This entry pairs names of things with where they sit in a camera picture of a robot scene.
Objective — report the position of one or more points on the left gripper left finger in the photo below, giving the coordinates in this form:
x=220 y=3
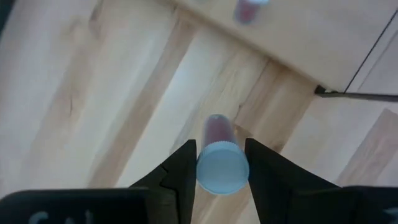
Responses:
x=177 y=193

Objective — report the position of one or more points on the clear vial with red pills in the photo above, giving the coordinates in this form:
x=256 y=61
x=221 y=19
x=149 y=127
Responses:
x=222 y=168
x=247 y=11

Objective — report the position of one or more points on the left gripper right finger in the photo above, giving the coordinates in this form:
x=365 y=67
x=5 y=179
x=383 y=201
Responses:
x=273 y=193

